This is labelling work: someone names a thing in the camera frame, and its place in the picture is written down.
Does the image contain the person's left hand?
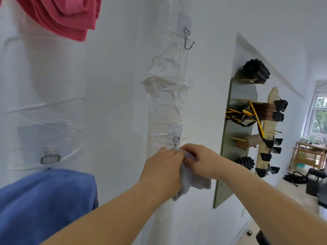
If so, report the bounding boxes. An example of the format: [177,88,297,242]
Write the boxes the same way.
[138,147,186,202]

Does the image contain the person's right hand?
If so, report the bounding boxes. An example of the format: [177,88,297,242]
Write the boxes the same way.
[180,143,230,180]

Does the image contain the grey towel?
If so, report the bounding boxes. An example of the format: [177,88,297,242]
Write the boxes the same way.
[171,147,212,202]

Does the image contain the blue towel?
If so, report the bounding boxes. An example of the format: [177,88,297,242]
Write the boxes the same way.
[0,168,99,245]

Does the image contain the pink towel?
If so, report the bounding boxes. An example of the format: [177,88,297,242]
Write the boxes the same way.
[13,0,103,43]

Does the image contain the person's left forearm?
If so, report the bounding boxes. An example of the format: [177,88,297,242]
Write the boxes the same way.
[40,181,164,245]

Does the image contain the person's right forearm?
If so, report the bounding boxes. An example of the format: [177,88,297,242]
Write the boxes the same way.
[219,160,327,245]

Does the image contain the black textured foam roller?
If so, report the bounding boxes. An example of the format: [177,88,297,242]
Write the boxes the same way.
[236,156,256,169]
[241,59,271,83]

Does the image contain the brown wooden object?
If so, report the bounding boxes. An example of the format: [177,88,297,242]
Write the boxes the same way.
[234,134,267,151]

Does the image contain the brown wooden blocks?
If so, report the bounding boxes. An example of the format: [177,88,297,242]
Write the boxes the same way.
[251,102,276,121]

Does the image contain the black round object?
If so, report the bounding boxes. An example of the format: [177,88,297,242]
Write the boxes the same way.
[255,229,271,245]

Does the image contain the light wooden rack board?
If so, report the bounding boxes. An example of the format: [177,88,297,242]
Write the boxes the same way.
[255,86,281,176]

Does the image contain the wooden table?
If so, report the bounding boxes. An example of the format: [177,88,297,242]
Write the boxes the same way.
[290,141,327,171]

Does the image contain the black grey machine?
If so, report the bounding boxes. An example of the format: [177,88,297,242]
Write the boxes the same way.
[305,167,327,210]

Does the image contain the white framed window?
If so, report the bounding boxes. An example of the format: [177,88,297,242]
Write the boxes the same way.
[305,92,327,138]

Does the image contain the yellow black straps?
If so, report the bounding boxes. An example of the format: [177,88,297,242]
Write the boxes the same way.
[224,100,267,141]

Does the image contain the black coiled hose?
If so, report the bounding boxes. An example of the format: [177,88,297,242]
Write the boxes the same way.
[283,171,308,187]

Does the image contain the set of black cable handles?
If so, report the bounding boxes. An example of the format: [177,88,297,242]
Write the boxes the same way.
[255,99,289,178]

